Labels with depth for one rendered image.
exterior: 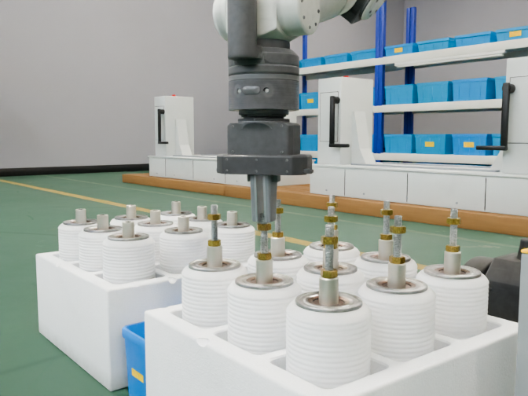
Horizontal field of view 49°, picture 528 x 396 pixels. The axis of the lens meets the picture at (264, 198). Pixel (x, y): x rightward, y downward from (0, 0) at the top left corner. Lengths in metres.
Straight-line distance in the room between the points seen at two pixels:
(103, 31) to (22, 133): 1.59
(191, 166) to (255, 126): 4.08
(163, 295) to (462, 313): 0.53
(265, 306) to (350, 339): 0.13
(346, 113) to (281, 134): 2.92
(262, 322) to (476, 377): 0.27
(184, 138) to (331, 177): 2.08
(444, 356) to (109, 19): 7.07
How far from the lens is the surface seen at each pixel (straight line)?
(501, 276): 1.14
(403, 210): 3.10
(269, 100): 0.68
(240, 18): 0.68
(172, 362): 0.84
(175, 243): 1.11
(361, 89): 3.71
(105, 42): 7.50
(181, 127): 5.29
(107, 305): 1.03
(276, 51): 0.69
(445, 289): 0.80
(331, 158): 3.62
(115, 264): 1.07
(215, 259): 0.83
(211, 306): 0.81
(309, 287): 0.79
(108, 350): 1.05
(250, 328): 0.72
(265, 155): 0.70
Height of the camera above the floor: 0.44
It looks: 6 degrees down
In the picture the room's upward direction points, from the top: straight up
